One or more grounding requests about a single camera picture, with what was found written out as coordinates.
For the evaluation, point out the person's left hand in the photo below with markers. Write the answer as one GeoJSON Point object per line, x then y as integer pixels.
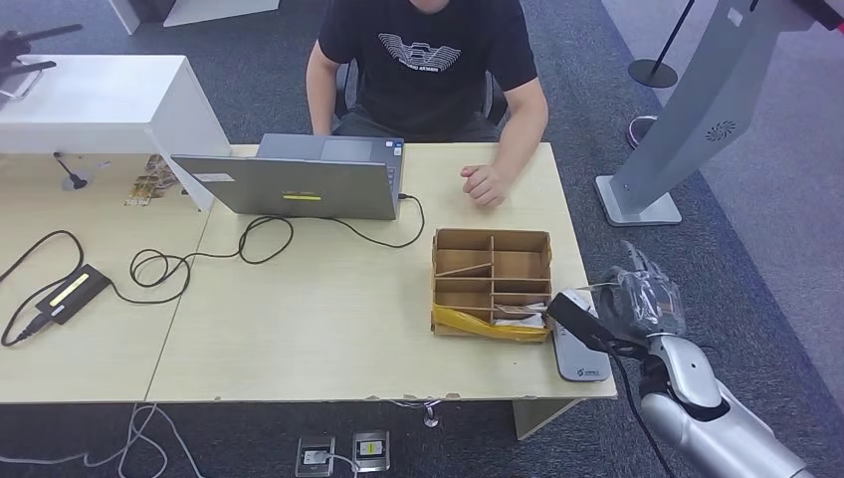
{"type": "Point", "coordinates": [485, 185]}

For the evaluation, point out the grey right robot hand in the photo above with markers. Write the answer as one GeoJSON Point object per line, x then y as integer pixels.
{"type": "Point", "coordinates": [643, 303]}

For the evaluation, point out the person's right forearm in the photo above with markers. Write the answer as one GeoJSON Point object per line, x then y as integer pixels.
{"type": "Point", "coordinates": [320, 105]}

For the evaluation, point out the person's left forearm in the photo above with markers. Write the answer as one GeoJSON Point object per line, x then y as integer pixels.
{"type": "Point", "coordinates": [524, 132]}

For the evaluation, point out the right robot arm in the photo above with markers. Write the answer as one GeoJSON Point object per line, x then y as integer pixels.
{"type": "Point", "coordinates": [712, 429]}

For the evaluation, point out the white card reader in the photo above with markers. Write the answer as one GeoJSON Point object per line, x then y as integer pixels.
{"type": "Point", "coordinates": [580, 363]}

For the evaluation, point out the person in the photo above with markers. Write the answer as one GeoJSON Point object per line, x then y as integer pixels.
{"type": "Point", "coordinates": [422, 79]}

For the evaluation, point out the brown divider box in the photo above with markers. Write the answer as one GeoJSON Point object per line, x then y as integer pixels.
{"type": "Point", "coordinates": [521, 264]}

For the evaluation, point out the yellow plastic film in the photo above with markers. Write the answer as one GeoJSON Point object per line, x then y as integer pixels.
{"type": "Point", "coordinates": [475, 324]}

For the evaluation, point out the light wood desk leg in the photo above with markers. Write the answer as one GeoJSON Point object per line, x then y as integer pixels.
{"type": "Point", "coordinates": [534, 415]}

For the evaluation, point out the grey laptop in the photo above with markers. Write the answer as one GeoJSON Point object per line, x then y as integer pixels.
{"type": "Point", "coordinates": [297, 185]}

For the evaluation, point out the grey kiosk stand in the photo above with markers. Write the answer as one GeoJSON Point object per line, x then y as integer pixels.
{"type": "Point", "coordinates": [699, 112]}

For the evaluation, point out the chrome hook fixture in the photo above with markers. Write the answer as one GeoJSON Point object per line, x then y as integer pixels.
{"type": "Point", "coordinates": [432, 417]}

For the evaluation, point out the floor socket with plug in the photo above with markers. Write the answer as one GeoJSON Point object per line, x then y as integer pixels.
{"type": "Point", "coordinates": [315, 456]}

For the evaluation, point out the white furniture base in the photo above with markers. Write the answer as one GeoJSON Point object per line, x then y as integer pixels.
{"type": "Point", "coordinates": [198, 10]}

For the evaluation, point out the white counter block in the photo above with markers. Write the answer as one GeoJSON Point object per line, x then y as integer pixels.
{"type": "Point", "coordinates": [99, 99]}

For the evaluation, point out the black desk antenna stand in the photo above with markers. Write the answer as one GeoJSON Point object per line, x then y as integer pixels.
{"type": "Point", "coordinates": [78, 181]}

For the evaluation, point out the black power adapter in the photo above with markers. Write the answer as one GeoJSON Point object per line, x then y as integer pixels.
{"type": "Point", "coordinates": [71, 293]}

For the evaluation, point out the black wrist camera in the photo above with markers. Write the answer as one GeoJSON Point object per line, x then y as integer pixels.
{"type": "Point", "coordinates": [577, 323]}

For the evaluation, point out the black stanchion post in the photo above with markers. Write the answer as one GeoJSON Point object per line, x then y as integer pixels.
{"type": "Point", "coordinates": [653, 74]}

